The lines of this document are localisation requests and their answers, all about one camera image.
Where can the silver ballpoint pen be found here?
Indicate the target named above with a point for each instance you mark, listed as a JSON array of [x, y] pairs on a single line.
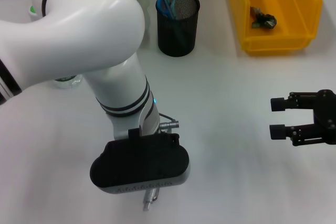
[[149, 200]]

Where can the blue scissors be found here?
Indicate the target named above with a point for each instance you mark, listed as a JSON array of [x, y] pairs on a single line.
[[164, 6]]

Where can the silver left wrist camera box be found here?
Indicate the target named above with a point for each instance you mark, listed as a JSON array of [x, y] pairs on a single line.
[[139, 163]]

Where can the yellow plastic bin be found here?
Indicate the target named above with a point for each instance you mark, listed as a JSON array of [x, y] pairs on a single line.
[[288, 24]]

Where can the pale green wavy fruit bowl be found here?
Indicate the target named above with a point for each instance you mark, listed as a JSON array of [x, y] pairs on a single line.
[[145, 11]]

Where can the black mesh pen holder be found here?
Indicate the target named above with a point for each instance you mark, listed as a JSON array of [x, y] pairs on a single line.
[[177, 43]]

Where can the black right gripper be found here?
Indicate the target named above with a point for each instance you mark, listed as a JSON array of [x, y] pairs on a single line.
[[326, 111]]

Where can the green plastic wrapper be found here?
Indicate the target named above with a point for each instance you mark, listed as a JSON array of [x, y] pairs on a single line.
[[265, 20]]

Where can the clear green-label water bottle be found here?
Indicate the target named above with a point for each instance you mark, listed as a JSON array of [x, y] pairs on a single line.
[[67, 81]]

